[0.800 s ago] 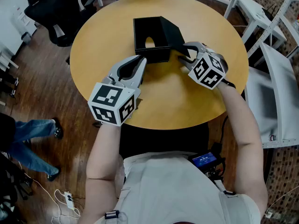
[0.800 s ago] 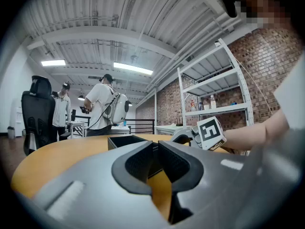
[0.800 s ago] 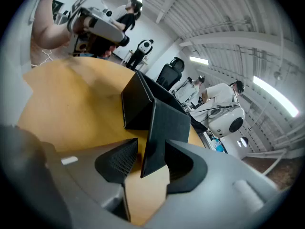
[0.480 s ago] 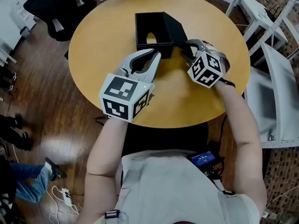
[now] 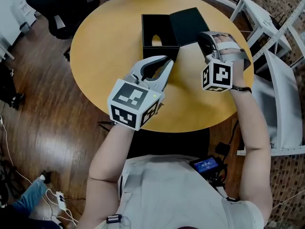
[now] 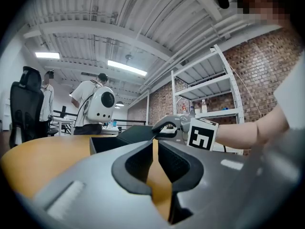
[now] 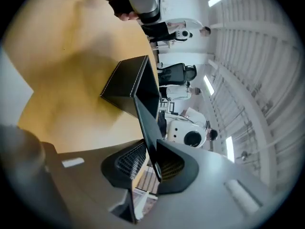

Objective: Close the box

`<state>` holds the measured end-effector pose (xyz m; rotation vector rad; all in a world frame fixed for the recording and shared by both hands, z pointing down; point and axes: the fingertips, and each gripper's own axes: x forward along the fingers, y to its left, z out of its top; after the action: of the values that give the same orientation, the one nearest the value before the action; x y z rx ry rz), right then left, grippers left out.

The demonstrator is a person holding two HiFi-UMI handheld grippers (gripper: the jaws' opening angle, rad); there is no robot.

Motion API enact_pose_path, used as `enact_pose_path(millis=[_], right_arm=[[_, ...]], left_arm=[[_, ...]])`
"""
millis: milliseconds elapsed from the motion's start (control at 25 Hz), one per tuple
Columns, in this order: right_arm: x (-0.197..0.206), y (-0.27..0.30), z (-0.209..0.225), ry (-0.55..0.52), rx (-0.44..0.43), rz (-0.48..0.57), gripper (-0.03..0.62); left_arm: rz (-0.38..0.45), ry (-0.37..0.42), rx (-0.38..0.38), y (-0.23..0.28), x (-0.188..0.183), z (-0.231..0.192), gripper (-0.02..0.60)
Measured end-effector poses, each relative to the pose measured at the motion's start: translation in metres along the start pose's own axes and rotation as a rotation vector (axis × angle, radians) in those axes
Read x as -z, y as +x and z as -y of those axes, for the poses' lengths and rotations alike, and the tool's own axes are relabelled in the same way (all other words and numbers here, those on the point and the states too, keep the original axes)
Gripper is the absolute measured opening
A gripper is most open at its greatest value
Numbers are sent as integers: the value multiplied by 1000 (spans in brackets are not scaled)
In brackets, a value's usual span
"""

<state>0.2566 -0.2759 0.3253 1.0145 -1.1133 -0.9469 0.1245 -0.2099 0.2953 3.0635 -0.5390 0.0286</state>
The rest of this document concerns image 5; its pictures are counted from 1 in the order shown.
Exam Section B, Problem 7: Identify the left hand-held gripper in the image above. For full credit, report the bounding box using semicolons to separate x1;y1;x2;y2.
107;55;175;131

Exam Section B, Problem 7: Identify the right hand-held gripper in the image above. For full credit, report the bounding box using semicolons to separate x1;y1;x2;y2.
197;31;251;93

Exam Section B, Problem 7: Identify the black box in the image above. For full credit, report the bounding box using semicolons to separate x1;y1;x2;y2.
141;7;211;63

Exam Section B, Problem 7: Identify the person's right forearm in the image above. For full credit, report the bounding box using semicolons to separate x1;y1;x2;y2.
229;60;274;222

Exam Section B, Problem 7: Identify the person's left forearm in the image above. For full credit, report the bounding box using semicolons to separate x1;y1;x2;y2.
77;123;135;229

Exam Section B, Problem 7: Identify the person's right hand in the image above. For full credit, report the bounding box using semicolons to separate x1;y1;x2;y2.
213;33;242;56

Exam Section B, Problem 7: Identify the black wristband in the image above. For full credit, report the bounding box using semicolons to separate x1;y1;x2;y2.
232;85;253;94

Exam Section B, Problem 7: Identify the white metal shelf rack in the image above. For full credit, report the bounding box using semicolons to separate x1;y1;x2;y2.
229;0;305;156

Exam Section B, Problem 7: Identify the black device with screen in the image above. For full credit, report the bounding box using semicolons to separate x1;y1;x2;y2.
189;155;226;184

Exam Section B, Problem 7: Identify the black office chair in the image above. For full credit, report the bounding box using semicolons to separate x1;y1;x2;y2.
25;0;101;41

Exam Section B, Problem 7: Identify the person's white shirt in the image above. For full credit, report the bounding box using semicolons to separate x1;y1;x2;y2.
95;154;265;229

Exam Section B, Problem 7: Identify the black bag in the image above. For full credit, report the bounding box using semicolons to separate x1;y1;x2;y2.
0;61;26;111

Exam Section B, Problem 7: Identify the white power strip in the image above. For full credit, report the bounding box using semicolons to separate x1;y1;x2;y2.
55;191;68;211

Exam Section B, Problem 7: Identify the black cable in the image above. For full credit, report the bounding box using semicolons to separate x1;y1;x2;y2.
214;119;240;157

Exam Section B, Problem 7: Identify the black strap buckle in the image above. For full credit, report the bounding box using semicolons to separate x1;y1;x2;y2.
106;214;123;224

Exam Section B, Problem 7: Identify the white cable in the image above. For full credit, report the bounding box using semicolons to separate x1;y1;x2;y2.
0;115;79;227

